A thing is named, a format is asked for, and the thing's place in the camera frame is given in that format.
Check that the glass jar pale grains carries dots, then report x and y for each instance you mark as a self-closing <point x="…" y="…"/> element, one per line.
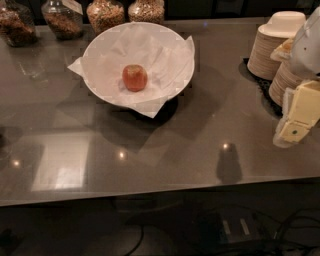
<point x="151" y="11"/>

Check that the red apple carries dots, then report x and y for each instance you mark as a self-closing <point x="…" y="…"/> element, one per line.
<point x="134" y="77"/>

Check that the white bowl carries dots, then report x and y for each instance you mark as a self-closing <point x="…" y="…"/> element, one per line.
<point x="160" y="52"/>

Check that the black power adapter box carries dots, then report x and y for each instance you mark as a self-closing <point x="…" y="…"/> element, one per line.
<point x="237" y="229"/>

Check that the tall stack paper bowls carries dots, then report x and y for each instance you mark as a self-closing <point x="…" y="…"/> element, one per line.
<point x="280" y="27"/>

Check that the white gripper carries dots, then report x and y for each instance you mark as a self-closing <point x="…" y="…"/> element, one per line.
<point x="307" y="50"/>

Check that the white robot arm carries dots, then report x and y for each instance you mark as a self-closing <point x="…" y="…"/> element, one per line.
<point x="305" y="52"/>

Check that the white paper liner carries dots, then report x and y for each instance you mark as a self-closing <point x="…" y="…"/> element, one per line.
<point x="148" y="108"/>

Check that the glass jar brown cereal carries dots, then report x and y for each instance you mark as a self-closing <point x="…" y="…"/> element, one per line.
<point x="64" y="18"/>

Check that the glass jar dark granola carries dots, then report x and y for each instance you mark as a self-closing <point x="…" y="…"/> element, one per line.
<point x="17" y="28"/>

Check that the glass jar light cereal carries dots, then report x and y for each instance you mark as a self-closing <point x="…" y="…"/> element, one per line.
<point x="105" y="14"/>

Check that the black tray under bowls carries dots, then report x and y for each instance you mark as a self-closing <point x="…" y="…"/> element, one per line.
<point x="263" y="86"/>

